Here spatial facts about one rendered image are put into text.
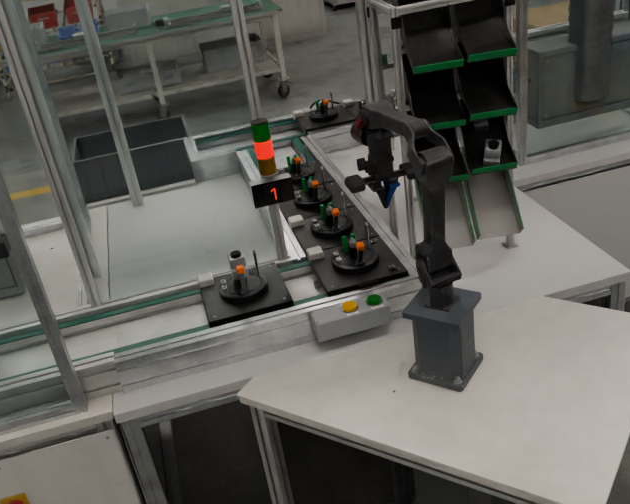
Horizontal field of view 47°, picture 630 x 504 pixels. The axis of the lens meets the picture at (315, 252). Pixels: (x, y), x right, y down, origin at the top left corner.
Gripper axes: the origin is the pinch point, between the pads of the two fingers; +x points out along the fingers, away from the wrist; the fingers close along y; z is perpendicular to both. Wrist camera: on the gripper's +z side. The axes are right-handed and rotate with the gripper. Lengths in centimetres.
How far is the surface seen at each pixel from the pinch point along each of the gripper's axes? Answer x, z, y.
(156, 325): 34, 22, 65
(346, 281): 28.5, 10.2, 10.6
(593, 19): -12, 77, -109
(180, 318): 34, 22, 58
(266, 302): 28.5, 10.1, 34.1
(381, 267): 28.4, 12.7, -0.9
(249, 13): 44, 524, -52
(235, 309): 29, 11, 43
